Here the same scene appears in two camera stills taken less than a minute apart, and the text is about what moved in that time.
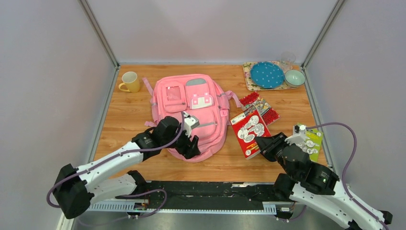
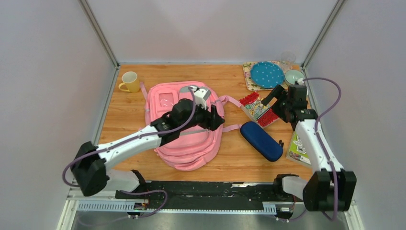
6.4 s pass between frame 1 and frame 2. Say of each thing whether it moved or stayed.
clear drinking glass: stayed
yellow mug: stayed
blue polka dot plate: stayed
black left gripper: moved
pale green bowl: stayed
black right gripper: moved
